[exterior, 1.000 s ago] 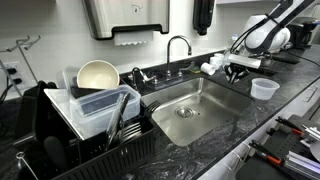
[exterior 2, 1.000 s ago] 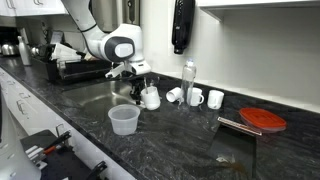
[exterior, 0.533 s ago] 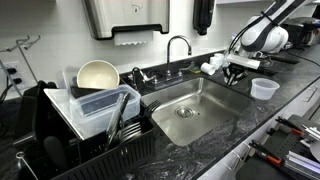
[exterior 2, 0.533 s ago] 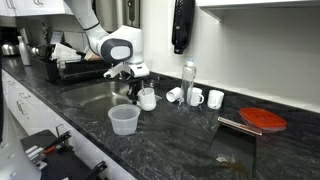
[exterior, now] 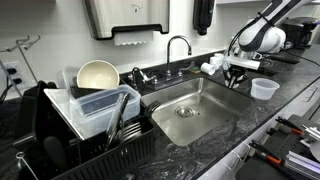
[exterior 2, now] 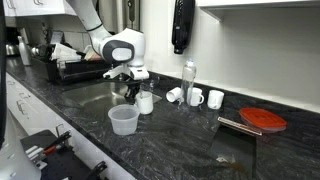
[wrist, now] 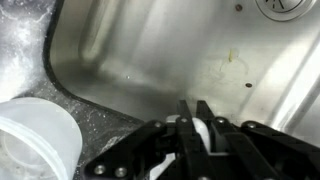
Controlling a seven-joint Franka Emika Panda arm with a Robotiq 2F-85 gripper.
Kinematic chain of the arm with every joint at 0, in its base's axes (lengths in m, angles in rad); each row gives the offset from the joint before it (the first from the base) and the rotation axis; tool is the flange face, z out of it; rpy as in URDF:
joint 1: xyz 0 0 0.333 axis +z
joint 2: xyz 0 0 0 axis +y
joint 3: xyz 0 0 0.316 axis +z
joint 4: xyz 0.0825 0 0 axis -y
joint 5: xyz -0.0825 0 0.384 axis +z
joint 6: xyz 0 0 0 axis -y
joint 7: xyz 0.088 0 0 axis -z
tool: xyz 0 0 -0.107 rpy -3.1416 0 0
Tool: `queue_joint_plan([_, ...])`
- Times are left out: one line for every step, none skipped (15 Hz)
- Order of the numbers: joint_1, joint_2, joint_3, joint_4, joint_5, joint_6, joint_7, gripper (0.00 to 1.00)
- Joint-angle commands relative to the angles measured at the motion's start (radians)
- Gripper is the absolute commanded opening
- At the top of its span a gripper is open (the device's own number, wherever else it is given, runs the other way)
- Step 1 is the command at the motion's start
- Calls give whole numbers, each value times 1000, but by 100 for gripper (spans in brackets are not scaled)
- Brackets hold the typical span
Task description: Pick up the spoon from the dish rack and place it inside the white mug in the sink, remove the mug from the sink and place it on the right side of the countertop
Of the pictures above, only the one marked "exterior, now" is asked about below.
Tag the black tool cart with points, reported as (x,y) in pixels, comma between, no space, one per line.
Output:
(260,171)

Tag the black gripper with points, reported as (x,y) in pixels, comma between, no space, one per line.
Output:
(236,71)

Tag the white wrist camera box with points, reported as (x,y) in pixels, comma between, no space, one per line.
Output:
(243,62)

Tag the translucent plastic lid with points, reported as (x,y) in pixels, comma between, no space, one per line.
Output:
(61,106)

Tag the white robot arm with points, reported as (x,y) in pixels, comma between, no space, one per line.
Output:
(273,40)

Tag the white wall outlet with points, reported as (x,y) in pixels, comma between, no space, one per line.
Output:
(6,65)

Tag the orange black pliers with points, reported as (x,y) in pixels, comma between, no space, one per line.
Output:
(266,155)

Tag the black coffee machine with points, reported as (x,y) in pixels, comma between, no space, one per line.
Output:
(301,30)

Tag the black wall soap dispenser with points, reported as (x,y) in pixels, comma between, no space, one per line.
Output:
(203,15)

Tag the cream bowl with pink outside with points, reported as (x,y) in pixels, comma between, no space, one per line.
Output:
(98,75)

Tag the silver aluminium profiles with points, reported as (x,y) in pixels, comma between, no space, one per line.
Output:
(300,163)

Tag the white base cabinets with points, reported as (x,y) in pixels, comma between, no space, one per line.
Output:
(295,110)

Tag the black dish rack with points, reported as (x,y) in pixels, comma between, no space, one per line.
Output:
(110,163)

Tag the clear plastic food container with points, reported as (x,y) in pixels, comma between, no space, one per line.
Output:
(110,116)

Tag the white paper towel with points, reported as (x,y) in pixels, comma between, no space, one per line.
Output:
(133,37)

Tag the chrome faucet side lever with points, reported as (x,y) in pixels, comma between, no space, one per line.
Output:
(188,66)

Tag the yellow green sponge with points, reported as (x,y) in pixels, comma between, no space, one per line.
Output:
(195,69)

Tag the metal tongs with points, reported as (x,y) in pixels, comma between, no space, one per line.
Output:
(115,120)

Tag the stainless steel sink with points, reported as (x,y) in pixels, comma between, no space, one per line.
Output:
(196,116)

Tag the translucent round plastic tub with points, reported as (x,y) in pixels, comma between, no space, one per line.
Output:
(265,91)

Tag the small chrome faucet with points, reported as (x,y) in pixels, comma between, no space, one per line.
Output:
(136,75)

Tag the tall chrome faucet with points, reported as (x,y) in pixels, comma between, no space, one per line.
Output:
(168,63)

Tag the metal fork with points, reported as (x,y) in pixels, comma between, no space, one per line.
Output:
(133,136)
(131,128)

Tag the black rounded utensil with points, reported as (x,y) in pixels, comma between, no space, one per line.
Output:
(56,151)

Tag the black flat panel silver edge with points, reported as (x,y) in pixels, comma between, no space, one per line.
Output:
(285,60)

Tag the steel paper towel dispenser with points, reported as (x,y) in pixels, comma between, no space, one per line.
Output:
(133,16)

